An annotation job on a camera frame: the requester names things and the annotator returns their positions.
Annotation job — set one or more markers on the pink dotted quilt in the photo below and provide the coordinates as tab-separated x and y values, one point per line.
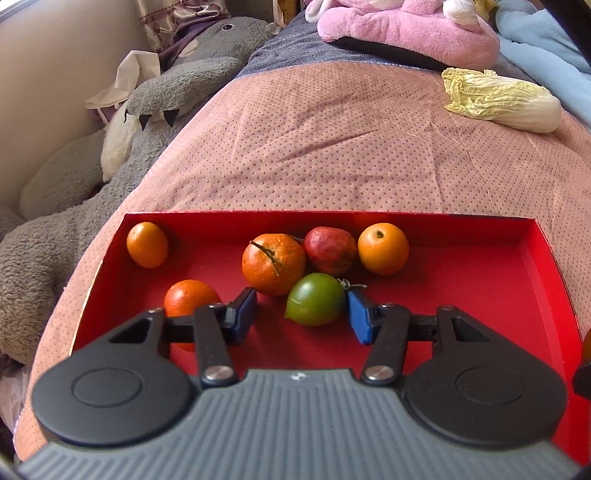
346	152

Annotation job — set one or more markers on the napa cabbage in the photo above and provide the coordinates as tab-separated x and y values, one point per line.
508	104

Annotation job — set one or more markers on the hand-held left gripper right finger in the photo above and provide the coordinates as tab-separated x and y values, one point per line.
359	318

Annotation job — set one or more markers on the dark red round fruit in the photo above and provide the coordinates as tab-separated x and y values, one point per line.
330	250

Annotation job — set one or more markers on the small oval orange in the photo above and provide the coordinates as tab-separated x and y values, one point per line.
147	244

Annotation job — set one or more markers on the red cardboard tray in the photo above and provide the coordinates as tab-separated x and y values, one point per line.
461	277

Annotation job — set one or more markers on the yellow plush toy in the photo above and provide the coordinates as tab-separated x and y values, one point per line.
482	5

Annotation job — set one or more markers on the grey bed sheet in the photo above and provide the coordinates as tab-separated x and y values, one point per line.
291	46

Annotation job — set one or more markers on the grey plush toy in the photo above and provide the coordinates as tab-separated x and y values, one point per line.
69	254

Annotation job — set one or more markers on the reddish orange fruit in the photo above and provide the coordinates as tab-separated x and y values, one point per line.
189	297

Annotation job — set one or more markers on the round orange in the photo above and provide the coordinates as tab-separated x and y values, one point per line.
383	249

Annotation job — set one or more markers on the light blue blanket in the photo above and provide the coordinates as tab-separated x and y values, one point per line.
545	50

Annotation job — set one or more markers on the white cloth bag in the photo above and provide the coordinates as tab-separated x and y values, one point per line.
127	76

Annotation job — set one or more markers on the beige patterned curtain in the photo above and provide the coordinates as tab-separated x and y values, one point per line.
175	18

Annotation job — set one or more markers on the large orange with stem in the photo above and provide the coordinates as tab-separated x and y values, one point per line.
272	270

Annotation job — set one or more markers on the pink plush toy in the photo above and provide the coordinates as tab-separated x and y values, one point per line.
406	32

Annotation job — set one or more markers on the green tomato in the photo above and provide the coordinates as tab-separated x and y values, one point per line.
315	300

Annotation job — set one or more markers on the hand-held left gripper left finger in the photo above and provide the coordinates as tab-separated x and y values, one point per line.
244	316

